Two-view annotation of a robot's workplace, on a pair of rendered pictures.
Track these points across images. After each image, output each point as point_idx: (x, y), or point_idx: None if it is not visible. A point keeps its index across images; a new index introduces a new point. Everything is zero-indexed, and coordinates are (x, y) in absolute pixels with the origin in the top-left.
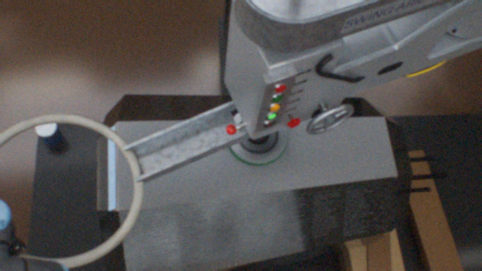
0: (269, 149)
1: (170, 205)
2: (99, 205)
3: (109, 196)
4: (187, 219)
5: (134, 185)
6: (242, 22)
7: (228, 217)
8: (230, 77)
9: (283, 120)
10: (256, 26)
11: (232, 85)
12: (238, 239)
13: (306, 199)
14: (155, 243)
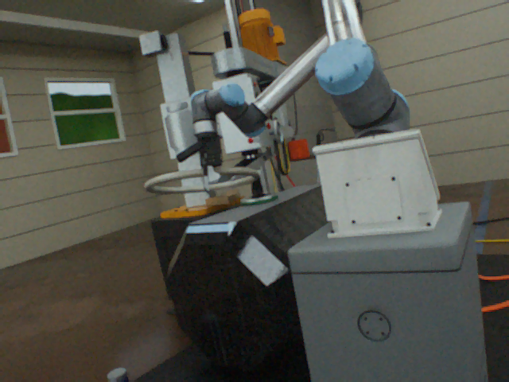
0: (270, 193)
1: (258, 212)
2: (222, 241)
3: (223, 230)
4: (273, 218)
5: (235, 182)
6: (227, 64)
7: (289, 213)
8: (230, 135)
9: (264, 132)
10: (233, 57)
11: (233, 138)
12: (305, 224)
13: (308, 198)
14: (273, 235)
